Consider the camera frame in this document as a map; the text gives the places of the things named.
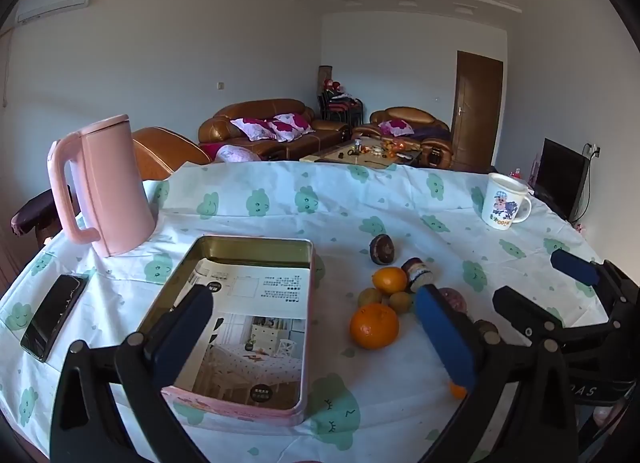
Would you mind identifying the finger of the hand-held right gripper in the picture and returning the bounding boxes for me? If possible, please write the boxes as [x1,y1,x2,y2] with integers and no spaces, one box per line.
[492,286,568,341]
[550,249,640,328]

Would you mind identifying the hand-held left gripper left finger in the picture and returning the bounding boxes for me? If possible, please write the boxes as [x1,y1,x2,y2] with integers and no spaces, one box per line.
[49,285,216,463]

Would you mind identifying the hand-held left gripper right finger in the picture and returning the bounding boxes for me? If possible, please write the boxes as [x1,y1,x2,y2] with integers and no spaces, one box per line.
[414,284,597,463]

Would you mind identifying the layered brown round cake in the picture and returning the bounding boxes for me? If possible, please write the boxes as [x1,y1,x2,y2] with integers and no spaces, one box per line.
[401,257,435,293]

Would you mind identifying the large orange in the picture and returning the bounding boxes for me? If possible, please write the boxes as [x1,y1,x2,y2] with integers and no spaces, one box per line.
[349,303,400,350]

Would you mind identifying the pink metal tin box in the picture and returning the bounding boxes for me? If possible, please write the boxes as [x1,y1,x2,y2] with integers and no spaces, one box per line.
[134,235,317,428]

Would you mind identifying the pale purple round fruit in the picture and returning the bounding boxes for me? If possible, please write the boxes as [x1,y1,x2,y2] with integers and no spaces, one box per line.
[439,287,468,316]

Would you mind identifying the printed paper leaflet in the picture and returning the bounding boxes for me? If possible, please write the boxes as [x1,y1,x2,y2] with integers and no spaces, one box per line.
[172,258,308,401]

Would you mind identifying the white cartoon print mug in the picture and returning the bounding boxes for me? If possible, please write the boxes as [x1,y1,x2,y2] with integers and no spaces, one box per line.
[481,173,533,231]

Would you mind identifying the black television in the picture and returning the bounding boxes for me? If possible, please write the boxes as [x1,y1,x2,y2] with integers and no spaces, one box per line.
[532,138,590,221]

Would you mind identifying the dark purple passion fruit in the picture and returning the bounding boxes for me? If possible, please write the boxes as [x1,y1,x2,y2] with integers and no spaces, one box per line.
[369,234,398,265]

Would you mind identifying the black smartphone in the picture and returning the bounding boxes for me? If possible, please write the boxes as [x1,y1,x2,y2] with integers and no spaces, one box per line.
[20,273,90,363]

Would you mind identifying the white tablecloth with green clouds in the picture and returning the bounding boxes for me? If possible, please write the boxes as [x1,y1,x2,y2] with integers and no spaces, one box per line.
[0,160,626,463]

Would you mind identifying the pink electric kettle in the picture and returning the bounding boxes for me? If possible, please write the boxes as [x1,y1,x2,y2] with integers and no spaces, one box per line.
[47,114,160,259]

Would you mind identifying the brown wooden door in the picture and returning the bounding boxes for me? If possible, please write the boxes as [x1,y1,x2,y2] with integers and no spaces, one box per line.
[450,50,503,169]

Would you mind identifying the brown leather armchair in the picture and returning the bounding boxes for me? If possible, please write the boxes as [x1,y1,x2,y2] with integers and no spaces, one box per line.
[132,127,213,179]

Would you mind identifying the purple blanket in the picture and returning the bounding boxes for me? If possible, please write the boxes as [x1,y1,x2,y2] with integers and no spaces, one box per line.
[411,126,451,141]

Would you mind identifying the dark brown chair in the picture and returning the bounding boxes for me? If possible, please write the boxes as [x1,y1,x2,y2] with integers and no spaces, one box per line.
[11,186,81,239]

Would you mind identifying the short brown leather sofa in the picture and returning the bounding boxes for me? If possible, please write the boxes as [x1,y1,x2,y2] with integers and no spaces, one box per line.
[352,106,453,169]

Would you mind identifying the cluttered coffee table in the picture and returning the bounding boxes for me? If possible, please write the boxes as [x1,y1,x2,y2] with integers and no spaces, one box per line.
[299,136,423,169]

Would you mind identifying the white pillow with magenta flowers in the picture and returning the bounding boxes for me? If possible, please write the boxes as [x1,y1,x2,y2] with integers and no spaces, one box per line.
[378,119,415,136]
[230,118,278,141]
[267,113,315,140]

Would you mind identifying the long brown leather sofa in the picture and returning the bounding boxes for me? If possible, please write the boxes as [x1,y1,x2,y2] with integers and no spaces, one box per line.
[198,98,351,160]

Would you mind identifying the stack of dark chairs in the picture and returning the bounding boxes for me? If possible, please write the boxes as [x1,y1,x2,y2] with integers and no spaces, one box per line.
[317,90,363,126]

